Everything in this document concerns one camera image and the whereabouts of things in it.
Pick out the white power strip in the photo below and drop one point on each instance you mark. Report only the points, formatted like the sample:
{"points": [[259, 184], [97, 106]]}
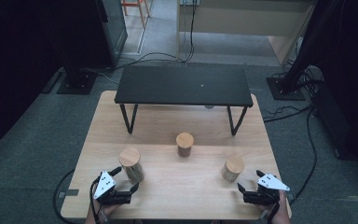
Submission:
{"points": [[189, 2]]}

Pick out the person's right hand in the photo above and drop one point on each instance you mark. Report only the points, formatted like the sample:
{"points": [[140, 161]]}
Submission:
{"points": [[283, 211]]}

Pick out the tall glass jar wooden lid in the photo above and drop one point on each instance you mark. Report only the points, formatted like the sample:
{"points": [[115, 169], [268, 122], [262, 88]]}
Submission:
{"points": [[131, 161]]}

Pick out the black slanted stand with base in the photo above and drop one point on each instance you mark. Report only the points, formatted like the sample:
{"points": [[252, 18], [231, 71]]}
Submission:
{"points": [[287, 88]]}

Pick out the black stand with square base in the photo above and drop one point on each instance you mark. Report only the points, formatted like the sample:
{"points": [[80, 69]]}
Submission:
{"points": [[77, 82]]}

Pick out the orange stool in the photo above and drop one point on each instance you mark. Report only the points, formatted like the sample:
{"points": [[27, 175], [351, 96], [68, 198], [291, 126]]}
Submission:
{"points": [[141, 12]]}

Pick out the black metal shelf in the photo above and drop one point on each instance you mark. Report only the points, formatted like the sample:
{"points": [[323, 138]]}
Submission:
{"points": [[180, 84]]}

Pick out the person's left hand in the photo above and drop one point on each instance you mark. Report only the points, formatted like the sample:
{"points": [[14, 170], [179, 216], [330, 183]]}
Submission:
{"points": [[105, 210]]}

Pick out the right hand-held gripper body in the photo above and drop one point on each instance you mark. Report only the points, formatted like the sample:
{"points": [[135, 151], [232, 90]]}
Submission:
{"points": [[272, 183]]}

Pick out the glass jar with red contents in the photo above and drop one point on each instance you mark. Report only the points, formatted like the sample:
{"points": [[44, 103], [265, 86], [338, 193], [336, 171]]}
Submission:
{"points": [[185, 141]]}

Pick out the grey tape strip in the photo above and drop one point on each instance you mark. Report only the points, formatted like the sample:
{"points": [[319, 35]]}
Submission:
{"points": [[69, 193]]}

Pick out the black box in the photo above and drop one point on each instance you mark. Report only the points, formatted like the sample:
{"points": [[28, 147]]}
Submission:
{"points": [[326, 115]]}

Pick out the short glass jar wooden lid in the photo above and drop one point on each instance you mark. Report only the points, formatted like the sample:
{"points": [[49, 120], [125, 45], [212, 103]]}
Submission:
{"points": [[233, 166]]}

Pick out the light wooden desk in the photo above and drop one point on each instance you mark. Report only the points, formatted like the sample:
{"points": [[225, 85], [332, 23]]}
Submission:
{"points": [[245, 21]]}

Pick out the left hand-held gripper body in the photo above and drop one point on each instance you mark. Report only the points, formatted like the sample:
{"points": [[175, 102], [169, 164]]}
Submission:
{"points": [[105, 183]]}

